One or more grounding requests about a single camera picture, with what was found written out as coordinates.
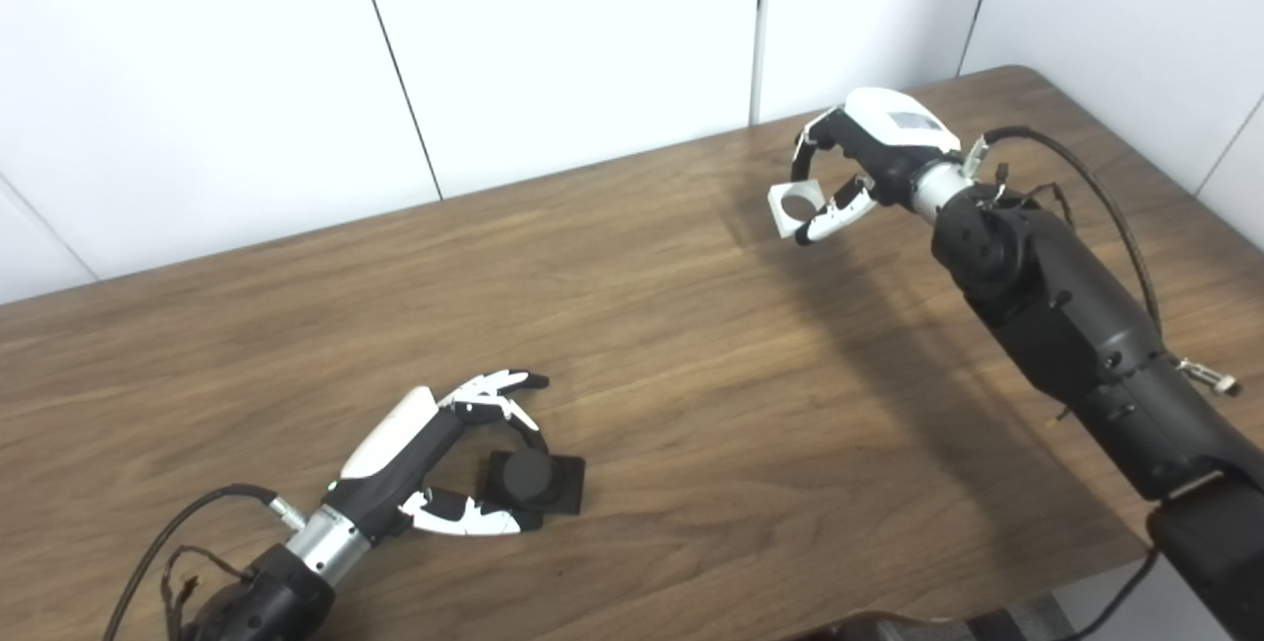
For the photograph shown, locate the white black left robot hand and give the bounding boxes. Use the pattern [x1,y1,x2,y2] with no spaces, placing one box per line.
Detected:
[324,369,550,548]

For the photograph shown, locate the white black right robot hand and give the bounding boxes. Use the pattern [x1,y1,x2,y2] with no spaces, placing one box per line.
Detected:
[790,88,964,247]

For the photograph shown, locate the white square piece with hole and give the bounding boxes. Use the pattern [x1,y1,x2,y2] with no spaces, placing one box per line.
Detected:
[767,180,826,239]

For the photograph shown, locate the black peg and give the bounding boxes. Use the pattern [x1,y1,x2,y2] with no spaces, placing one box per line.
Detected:
[477,448,587,516]

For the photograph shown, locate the dark rounded robot body part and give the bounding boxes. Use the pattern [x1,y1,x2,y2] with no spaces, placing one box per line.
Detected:
[790,609,988,641]

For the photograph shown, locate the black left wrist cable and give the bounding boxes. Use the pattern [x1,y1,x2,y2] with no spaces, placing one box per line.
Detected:
[102,485,307,641]

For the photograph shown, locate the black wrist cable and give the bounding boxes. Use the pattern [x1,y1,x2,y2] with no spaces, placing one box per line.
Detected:
[102,485,307,641]
[963,125,1243,397]

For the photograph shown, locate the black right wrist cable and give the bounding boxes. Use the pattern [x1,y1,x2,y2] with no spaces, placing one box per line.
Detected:
[963,125,1243,397]

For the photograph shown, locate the thin right wrist wires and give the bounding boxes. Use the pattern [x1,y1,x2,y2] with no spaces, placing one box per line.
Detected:
[992,162,1077,227]

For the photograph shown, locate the thin wrist wires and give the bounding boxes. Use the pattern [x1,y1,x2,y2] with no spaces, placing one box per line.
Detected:
[158,547,253,641]
[992,162,1077,227]

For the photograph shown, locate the thin left wrist wires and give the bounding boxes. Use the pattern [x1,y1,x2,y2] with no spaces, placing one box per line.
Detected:
[158,547,253,641]

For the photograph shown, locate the thin black hanging cable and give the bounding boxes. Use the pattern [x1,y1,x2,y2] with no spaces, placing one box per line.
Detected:
[1062,547,1158,641]

